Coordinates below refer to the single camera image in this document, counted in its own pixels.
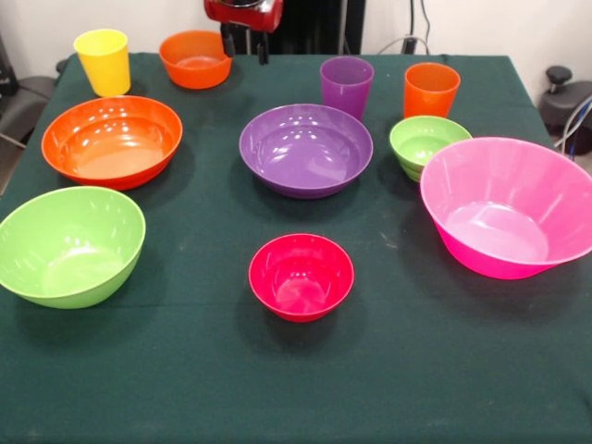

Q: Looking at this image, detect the large pink plastic bowl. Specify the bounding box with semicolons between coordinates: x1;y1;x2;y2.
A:
419;136;592;281

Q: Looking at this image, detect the grey office chair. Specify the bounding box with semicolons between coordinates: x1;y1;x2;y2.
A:
0;31;70;149

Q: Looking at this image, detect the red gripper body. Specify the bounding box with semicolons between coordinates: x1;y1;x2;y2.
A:
203;0;284;34

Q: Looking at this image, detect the purple plastic bowl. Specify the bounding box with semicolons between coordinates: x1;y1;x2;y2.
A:
239;103;375;201

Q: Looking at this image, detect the yellow plastic cup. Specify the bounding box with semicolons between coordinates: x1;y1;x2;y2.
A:
73;28;132;98

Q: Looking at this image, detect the large green plastic bowl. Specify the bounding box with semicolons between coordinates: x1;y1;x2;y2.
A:
0;185;147;310

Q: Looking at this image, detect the large orange plastic bowl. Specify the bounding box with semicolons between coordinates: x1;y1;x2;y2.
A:
41;94;184;191

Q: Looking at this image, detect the small orange plastic bowl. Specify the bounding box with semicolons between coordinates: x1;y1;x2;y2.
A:
158;30;234;90

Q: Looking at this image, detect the purple plastic cup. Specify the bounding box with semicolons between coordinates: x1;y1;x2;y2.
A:
319;55;375;120

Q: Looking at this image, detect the small green plastic bowl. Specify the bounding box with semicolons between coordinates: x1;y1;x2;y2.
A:
388;115;474;183

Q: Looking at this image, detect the white and blue cable bundle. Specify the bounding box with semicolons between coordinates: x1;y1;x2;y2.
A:
554;99;592;158

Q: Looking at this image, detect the black hanging cable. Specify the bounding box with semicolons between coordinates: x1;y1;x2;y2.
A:
417;0;435;39

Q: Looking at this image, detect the small red plastic bowl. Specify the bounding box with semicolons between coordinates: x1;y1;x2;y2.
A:
248;233;356;324

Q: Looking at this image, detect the dark green tablecloth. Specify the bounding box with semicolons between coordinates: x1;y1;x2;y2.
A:
0;52;592;444

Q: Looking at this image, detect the orange plastic cup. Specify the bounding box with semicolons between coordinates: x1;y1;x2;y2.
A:
403;62;463;120

